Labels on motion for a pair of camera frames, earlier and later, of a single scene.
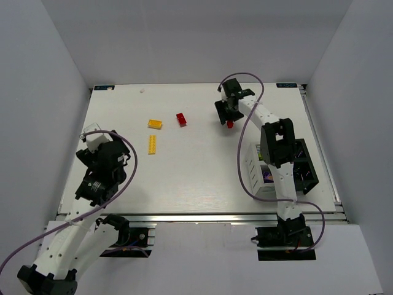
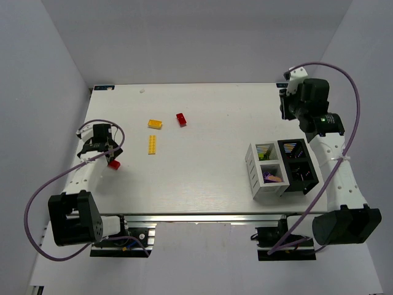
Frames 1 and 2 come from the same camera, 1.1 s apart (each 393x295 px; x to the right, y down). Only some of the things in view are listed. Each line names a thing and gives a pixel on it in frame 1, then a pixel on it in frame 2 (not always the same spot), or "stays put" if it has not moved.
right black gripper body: (223, 109) → (284, 104)
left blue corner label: (104, 87) stays put
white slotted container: (260, 174) stays put
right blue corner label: (287, 85) stays put
